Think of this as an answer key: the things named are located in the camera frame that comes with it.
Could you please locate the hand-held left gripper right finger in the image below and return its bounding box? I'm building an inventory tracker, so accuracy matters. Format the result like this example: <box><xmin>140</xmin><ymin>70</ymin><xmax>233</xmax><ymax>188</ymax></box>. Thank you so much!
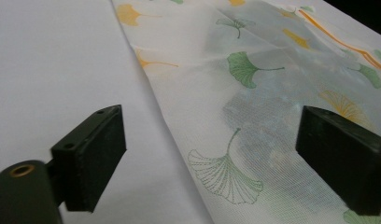
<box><xmin>295</xmin><ymin>105</ymin><xmax>381</xmax><ymax>217</ymax></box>

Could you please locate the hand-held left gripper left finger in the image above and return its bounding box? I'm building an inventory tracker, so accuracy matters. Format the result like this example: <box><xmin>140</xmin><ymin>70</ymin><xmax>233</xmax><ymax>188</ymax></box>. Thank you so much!
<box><xmin>49</xmin><ymin>104</ymin><xmax>128</xmax><ymax>214</ymax></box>

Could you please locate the white leaf-print mesh laundry bag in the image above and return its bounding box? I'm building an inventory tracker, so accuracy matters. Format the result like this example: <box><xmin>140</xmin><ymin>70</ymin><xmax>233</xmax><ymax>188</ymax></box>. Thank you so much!
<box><xmin>111</xmin><ymin>0</ymin><xmax>381</xmax><ymax>224</ymax></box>

